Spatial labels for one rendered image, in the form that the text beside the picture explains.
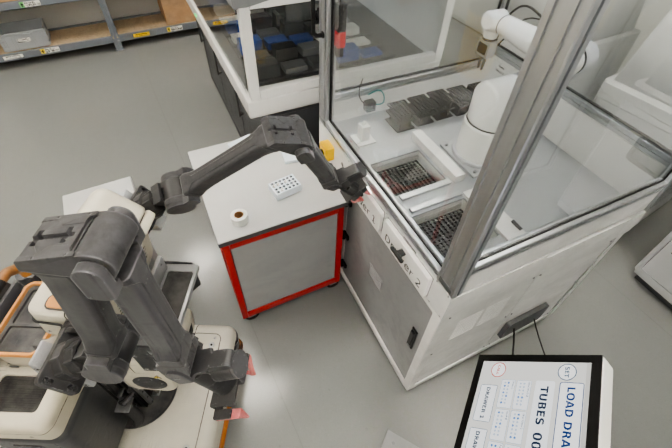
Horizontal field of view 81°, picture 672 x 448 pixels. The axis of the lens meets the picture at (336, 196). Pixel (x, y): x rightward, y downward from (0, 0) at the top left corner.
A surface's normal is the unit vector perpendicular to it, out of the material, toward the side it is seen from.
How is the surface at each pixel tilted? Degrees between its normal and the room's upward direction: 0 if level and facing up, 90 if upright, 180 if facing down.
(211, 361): 23
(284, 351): 0
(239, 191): 0
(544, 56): 90
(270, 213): 0
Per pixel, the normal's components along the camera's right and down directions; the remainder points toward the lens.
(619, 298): 0.03, -0.69
